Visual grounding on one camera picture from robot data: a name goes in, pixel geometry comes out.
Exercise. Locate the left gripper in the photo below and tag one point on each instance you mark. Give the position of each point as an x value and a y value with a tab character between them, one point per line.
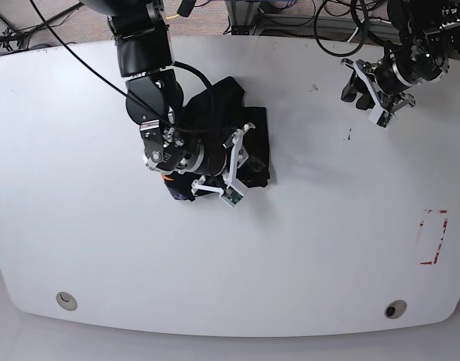
377	84

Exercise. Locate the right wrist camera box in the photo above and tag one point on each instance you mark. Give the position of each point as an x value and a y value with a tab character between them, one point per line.
233	195

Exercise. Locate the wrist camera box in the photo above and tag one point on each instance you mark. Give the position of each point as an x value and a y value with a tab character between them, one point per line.
233	195
381	117

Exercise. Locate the right table cable grommet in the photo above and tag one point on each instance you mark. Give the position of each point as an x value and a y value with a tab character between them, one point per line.
395	309

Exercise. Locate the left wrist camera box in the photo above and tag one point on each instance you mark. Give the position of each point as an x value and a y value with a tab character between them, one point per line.
381	117

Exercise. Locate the aluminium frame stand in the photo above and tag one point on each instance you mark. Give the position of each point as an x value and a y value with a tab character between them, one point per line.
257	17

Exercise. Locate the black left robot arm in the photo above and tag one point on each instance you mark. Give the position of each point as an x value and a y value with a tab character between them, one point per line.
428	31

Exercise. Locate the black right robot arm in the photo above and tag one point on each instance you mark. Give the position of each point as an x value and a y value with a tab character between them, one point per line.
147	63

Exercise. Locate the left table cable grommet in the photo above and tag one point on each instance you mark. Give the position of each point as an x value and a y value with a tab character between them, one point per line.
66	301

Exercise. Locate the red tape rectangle marking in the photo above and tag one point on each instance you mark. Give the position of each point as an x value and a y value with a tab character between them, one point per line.
431	233

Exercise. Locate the black graphic T-shirt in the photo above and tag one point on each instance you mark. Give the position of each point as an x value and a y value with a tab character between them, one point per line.
214	144

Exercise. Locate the table cable grommet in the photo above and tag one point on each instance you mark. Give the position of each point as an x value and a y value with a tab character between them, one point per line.
66	301
395	309

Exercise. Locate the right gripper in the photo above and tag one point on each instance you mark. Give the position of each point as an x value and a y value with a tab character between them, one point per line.
218	169

